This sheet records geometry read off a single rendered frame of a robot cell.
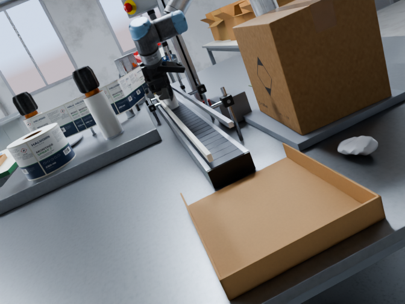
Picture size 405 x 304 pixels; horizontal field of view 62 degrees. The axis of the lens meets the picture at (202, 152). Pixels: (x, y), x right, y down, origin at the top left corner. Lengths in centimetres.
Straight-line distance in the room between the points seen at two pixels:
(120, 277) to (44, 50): 550
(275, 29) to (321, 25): 10
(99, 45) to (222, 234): 545
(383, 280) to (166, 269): 86
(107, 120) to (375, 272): 113
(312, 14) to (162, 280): 61
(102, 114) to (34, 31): 469
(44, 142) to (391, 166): 112
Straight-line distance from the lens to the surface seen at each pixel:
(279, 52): 77
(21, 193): 138
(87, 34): 595
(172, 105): 143
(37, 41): 604
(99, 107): 141
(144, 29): 119
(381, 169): 68
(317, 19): 81
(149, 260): 66
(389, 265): 136
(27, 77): 610
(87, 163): 131
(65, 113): 167
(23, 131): 330
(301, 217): 60
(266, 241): 57
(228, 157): 78
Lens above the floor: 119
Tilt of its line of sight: 21 degrees down
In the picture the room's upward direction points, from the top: 23 degrees counter-clockwise
